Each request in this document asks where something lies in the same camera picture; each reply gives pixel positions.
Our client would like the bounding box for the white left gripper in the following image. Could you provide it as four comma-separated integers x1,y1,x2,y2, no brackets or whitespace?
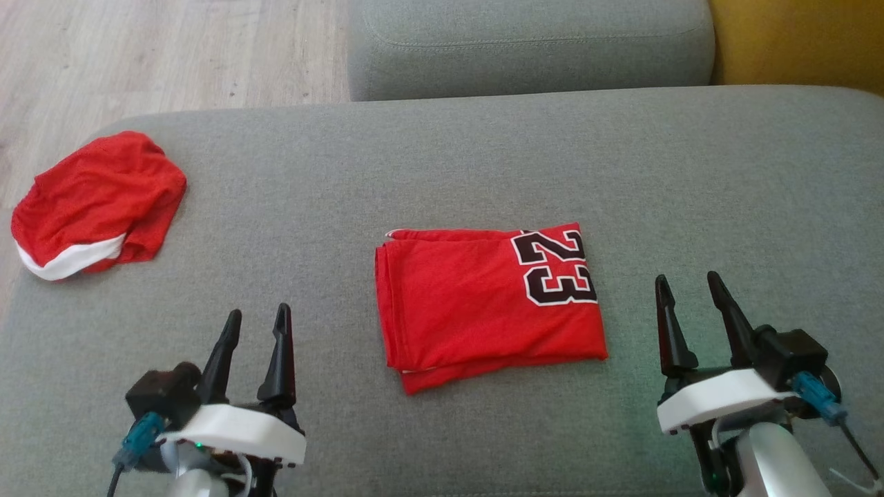
156,302,307,468

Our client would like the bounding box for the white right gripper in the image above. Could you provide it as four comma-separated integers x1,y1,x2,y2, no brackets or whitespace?
655,271,803,436

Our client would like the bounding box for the red shorts white band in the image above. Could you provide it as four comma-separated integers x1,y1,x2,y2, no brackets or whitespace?
10,131,189,282

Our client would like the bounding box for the red jersey number 23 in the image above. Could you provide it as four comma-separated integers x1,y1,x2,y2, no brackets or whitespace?
374,221,610,396

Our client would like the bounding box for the large grey sofa ottoman cushion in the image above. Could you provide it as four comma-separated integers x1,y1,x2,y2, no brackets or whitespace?
0,84,884,497

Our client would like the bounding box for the yellow sofa backrest cushion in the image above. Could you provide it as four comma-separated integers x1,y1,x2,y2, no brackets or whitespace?
708,0,884,97

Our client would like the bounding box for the grey sofa seat cushion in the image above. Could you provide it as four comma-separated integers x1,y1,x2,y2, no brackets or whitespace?
347,0,715,103

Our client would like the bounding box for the black left cable teal plug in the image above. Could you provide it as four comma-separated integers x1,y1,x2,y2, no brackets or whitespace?
106,412,167,497

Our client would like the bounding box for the black cable teal plug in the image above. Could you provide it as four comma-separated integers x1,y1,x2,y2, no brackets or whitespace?
106,412,167,497
791,371,883,495

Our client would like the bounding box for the black right cable teal plug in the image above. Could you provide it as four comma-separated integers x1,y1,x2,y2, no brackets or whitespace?
791,371,883,495

